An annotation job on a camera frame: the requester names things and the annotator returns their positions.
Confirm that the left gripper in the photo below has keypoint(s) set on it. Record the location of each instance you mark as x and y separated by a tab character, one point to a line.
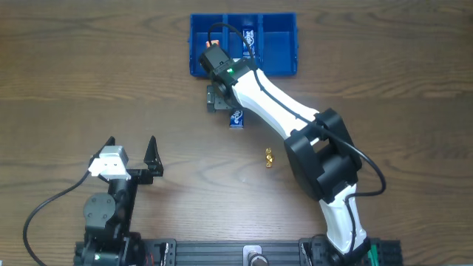
138	176

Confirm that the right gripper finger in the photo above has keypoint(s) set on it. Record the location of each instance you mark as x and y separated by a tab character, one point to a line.
212	99

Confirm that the blue candy pack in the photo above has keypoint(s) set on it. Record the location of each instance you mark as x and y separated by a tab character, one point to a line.
248	38
236	120

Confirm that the gold candy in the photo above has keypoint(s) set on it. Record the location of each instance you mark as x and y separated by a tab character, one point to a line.
269	158

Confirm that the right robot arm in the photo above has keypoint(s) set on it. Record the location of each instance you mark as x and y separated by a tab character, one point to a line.
273	107

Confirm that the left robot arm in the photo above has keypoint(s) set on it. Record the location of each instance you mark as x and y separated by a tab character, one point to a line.
122	207

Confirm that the orange candy box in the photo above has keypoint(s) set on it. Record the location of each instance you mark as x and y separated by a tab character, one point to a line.
214	43

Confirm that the blue tray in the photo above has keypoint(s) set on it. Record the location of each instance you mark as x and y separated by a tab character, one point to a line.
279	51

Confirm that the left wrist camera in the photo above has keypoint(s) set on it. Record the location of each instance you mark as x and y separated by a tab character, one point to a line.
111	162

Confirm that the mounting rail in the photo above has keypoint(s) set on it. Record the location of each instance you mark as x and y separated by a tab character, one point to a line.
214	253

